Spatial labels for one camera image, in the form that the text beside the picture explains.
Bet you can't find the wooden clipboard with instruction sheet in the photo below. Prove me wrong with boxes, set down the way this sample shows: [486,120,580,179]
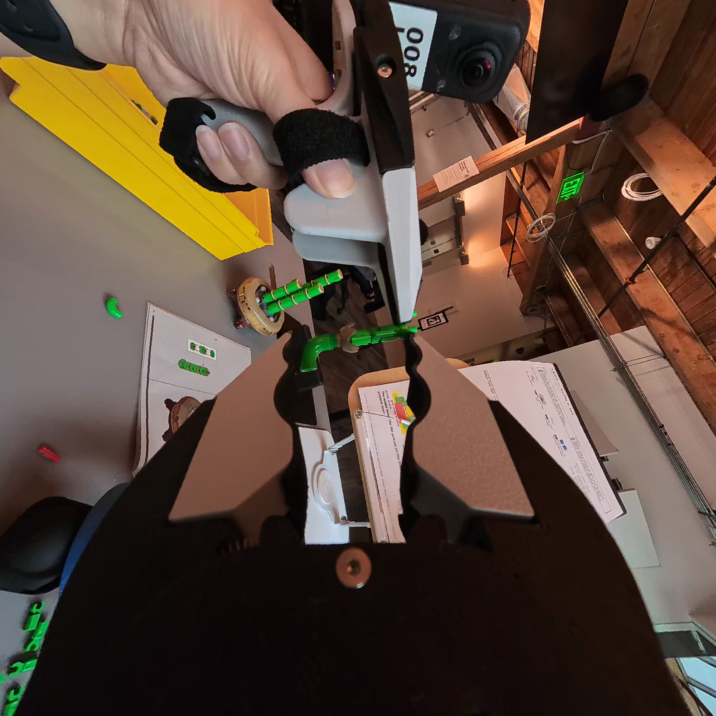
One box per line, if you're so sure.
[348,366,417,544]

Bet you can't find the black smartwatch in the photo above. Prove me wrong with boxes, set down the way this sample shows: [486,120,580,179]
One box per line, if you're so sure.
[0,0,107,72]

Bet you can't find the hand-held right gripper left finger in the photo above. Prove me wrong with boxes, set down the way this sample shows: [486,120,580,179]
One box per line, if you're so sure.
[169,330,308,540]

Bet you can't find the pile of green lego pieces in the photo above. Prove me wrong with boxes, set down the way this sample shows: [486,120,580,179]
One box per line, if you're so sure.
[0,601,51,716]

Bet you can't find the person's left hand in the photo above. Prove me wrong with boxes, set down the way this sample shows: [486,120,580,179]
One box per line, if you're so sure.
[53,0,357,200]

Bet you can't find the black hanging panel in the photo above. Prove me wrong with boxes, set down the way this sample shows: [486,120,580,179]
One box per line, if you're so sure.
[526,0,650,143]

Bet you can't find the white plastic stand base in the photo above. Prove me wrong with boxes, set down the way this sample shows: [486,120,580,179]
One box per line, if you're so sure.
[296,425,373,544]

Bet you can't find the lego pot with bamboo stalks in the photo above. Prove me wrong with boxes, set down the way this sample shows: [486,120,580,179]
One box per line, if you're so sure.
[228,268,345,336]

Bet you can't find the yellow plastic bin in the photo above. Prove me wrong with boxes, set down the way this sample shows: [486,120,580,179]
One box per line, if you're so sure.
[0,56,275,261]

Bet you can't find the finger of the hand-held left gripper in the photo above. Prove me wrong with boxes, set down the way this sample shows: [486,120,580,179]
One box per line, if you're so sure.
[383,167,425,326]

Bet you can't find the green lego bamboo stalk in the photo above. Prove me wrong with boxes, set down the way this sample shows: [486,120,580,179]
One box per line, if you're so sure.
[299,323,419,374]

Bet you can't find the printed paper sheets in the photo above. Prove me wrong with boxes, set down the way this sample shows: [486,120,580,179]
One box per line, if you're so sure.
[459,361,625,524]

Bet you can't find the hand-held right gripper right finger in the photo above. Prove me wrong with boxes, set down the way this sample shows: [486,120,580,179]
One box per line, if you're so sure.
[400,335,536,539]

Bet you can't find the lego instruction booklet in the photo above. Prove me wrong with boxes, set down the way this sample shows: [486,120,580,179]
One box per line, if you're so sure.
[132,302,252,476]

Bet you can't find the white paper notice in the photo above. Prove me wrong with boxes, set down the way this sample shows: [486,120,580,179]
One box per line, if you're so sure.
[432,156,480,192]

